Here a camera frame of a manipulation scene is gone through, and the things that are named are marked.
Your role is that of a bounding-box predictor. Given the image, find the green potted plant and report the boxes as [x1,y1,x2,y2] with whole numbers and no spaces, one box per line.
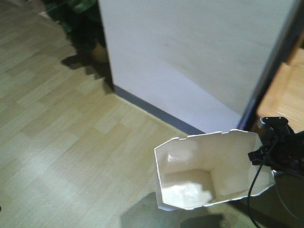
[43,0,109,63]

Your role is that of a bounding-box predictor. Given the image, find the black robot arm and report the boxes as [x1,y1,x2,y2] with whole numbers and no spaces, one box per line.
[248,125,304,171]

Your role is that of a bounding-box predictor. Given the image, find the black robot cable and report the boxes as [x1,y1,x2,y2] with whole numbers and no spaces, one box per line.
[247,140,304,228]

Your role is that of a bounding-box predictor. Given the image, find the wooden desk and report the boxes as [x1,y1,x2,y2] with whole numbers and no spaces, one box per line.
[250,33,304,135]

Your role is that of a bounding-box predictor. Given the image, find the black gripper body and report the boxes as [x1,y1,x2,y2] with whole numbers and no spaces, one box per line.
[248,125,304,170]

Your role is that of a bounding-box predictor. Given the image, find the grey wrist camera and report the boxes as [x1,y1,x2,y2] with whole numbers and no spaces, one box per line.
[257,116,288,129]

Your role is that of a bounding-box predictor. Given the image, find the white plastic trash bin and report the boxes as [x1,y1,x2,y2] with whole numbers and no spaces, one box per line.
[154,129,275,211]

